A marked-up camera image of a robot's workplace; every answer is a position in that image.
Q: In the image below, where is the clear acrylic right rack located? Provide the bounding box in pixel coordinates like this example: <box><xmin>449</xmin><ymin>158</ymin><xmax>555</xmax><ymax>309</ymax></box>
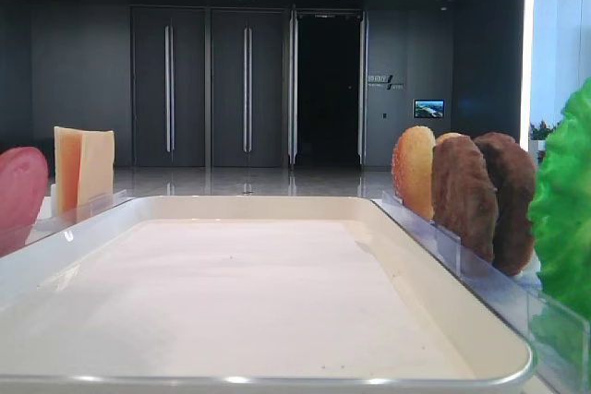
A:
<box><xmin>375</xmin><ymin>192</ymin><xmax>590</xmax><ymax>393</ymax></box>

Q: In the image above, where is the orange cheese slice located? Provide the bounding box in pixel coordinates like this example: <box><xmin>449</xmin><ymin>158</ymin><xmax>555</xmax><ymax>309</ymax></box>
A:
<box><xmin>54</xmin><ymin>126</ymin><xmax>82</xmax><ymax>214</ymax></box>

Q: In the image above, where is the wall sign lettering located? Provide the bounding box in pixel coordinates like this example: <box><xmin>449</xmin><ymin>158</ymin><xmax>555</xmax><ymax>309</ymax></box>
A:
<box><xmin>368</xmin><ymin>75</ymin><xmax>405</xmax><ymax>90</ymax></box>

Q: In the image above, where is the small wall display screen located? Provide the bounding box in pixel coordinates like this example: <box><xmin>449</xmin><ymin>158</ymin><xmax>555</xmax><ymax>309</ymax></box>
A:
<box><xmin>414</xmin><ymin>100</ymin><xmax>445</xmax><ymax>119</ymax></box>

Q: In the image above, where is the green lettuce leaf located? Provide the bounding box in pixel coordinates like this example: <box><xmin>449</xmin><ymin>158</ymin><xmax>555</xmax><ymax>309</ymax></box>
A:
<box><xmin>526</xmin><ymin>78</ymin><xmax>591</xmax><ymax>343</ymax></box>

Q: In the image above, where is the brown meat patty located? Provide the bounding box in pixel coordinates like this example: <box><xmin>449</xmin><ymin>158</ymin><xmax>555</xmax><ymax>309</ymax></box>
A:
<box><xmin>474</xmin><ymin>132</ymin><xmax>536</xmax><ymax>276</ymax></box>
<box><xmin>431</xmin><ymin>136</ymin><xmax>498</xmax><ymax>263</ymax></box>

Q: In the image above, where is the clear acrylic rack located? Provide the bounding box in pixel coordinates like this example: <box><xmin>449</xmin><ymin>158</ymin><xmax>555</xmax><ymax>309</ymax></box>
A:
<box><xmin>375</xmin><ymin>192</ymin><xmax>590</xmax><ymax>393</ymax></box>
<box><xmin>1</xmin><ymin>190</ymin><xmax>131</xmax><ymax>257</ymax></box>

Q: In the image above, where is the potted plant with flowers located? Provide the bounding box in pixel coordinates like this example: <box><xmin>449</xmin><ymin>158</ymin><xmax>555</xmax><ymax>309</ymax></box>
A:
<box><xmin>529</xmin><ymin>121</ymin><xmax>559</xmax><ymax>141</ymax></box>

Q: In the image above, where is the open glass door frame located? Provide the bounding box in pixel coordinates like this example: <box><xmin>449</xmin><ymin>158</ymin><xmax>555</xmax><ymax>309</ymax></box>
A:
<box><xmin>288</xmin><ymin>9</ymin><xmax>366</xmax><ymax>171</ymax></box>

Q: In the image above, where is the brown meat patty rear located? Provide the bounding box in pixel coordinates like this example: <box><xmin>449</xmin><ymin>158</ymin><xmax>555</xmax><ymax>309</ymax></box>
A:
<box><xmin>474</xmin><ymin>132</ymin><xmax>536</xmax><ymax>276</ymax></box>

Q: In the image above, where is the white rectangular tray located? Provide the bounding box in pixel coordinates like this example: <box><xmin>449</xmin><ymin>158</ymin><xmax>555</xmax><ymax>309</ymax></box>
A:
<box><xmin>1</xmin><ymin>196</ymin><xmax>537</xmax><ymax>393</ymax></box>

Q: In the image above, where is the clear acrylic left rack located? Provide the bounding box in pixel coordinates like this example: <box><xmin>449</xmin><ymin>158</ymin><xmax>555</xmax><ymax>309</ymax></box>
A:
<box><xmin>1</xmin><ymin>190</ymin><xmax>131</xmax><ymax>257</ymax></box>

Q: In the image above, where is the pale yellow cheese slice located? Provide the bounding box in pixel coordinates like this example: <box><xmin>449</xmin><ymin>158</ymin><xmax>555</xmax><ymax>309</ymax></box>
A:
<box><xmin>78</xmin><ymin>130</ymin><xmax>115</xmax><ymax>207</ymax></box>

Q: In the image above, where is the golden bread slice upright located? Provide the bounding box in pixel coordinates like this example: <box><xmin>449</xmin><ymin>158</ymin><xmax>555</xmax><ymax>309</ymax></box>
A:
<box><xmin>392</xmin><ymin>125</ymin><xmax>435</xmax><ymax>220</ymax></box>

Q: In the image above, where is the brown meat patty front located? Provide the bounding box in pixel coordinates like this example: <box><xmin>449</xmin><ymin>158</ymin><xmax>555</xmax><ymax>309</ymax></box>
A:
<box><xmin>431</xmin><ymin>136</ymin><xmax>498</xmax><ymax>263</ymax></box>

